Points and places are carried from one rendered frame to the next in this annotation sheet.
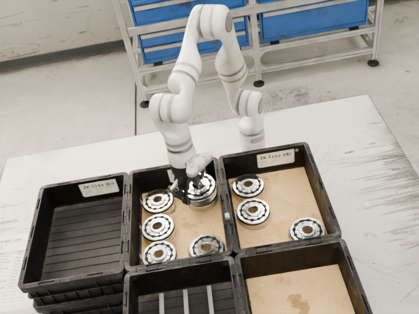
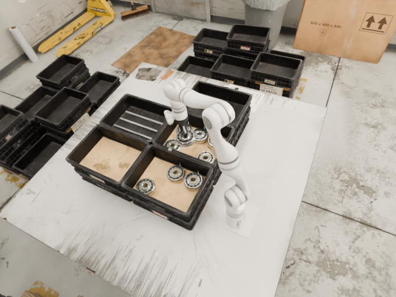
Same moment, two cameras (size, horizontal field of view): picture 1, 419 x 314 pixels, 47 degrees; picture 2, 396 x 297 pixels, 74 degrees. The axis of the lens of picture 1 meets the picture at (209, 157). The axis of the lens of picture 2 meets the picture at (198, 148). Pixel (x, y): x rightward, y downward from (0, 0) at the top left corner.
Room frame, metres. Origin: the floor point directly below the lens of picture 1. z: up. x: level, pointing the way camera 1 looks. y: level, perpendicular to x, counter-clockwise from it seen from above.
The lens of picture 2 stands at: (1.51, -0.70, 2.10)
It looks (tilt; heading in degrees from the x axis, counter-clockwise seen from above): 53 degrees down; 121
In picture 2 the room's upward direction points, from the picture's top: 8 degrees counter-clockwise
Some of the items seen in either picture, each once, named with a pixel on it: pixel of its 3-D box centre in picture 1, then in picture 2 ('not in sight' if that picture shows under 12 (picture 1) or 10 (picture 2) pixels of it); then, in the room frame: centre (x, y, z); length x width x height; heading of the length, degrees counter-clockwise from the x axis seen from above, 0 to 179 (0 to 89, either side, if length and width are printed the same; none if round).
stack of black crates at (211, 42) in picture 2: not in sight; (214, 50); (0.39, 1.79, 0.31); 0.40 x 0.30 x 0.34; 179
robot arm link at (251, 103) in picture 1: (249, 112); (235, 200); (1.36, -0.17, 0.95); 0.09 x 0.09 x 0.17; 59
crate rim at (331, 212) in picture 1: (274, 194); (167, 177); (0.98, -0.17, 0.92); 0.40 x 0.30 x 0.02; 178
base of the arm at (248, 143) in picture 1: (253, 145); (234, 213); (1.36, -0.17, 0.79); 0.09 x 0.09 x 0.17; 78
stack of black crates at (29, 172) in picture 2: not in sight; (48, 161); (-0.39, -0.14, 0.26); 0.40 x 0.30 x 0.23; 89
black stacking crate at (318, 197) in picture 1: (275, 205); (169, 181); (0.98, -0.17, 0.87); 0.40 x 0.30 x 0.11; 178
